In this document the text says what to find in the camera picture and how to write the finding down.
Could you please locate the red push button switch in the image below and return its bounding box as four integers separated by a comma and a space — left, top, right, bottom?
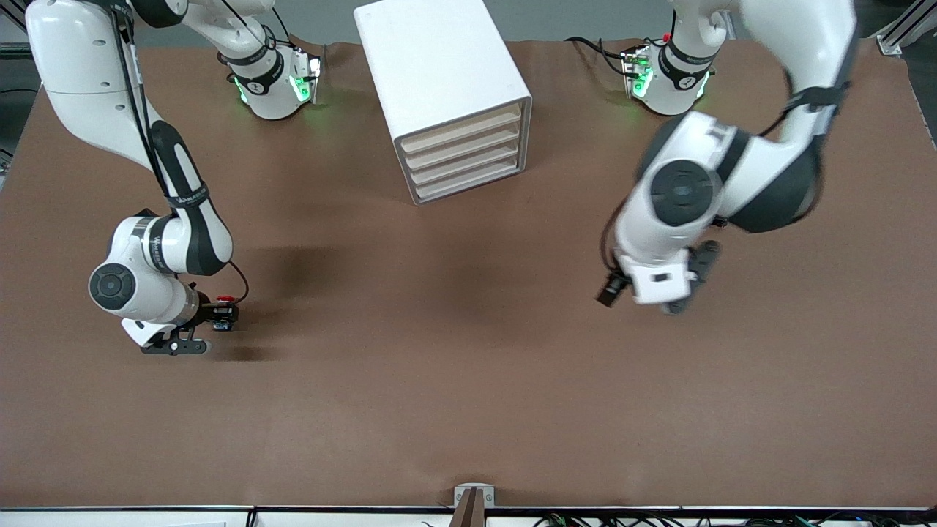
212, 294, 239, 332

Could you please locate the aluminium frame profile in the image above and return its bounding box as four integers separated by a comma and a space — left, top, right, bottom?
875, 0, 937, 57
0, 7, 45, 65

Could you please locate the cream white cabinet drawer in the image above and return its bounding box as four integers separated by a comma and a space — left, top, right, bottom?
404, 123, 525, 171
400, 104, 523, 154
414, 156, 528, 203
408, 141, 526, 186

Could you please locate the black base cable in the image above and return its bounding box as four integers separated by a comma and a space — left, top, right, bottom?
565, 35, 632, 78

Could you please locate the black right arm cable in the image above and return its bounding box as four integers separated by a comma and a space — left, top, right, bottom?
110, 0, 250, 302

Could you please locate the brown table cover sheet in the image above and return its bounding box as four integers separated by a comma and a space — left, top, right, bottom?
0, 38, 937, 511

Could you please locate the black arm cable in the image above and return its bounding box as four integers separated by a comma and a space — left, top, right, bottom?
599, 29, 861, 294
110, 0, 250, 302

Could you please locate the grey bracket with brown post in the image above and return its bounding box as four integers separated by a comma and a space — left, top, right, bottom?
450, 484, 496, 527

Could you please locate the white drawer cabinet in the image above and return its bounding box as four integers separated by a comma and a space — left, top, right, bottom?
354, 0, 533, 206

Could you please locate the black cable bundle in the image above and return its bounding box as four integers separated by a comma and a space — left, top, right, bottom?
534, 512, 828, 527

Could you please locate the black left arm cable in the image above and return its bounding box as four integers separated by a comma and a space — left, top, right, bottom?
599, 29, 861, 294

